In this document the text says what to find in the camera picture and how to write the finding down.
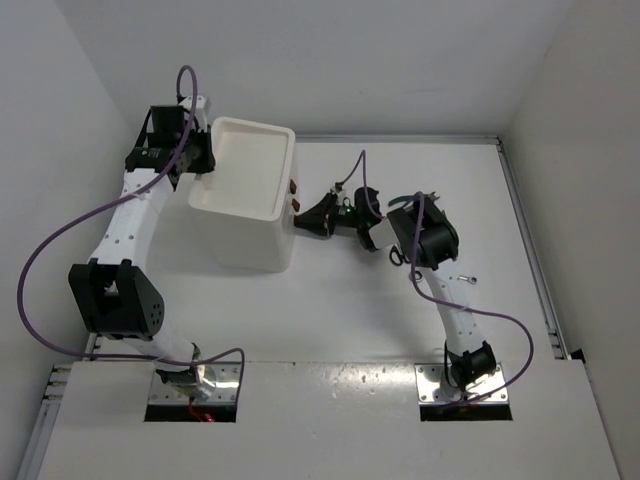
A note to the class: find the black handled scissors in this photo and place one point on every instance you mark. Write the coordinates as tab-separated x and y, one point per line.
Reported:
397	257

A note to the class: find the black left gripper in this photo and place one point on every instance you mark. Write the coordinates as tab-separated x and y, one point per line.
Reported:
206	163

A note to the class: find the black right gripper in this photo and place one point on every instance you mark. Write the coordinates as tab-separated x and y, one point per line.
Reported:
317	220

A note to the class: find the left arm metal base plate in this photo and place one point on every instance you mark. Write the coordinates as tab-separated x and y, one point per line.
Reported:
214	384

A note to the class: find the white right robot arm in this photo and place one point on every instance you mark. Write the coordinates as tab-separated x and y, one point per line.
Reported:
418	234

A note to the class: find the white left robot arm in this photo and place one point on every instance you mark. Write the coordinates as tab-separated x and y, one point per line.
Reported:
115	297

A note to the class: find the green handled pliers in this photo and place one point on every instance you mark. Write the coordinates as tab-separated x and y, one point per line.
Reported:
408	199

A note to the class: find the short silver ratchet wrench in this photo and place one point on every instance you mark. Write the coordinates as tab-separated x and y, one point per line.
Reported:
469	279

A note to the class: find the white drawer cabinet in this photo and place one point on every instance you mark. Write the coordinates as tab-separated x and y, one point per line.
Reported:
240	215

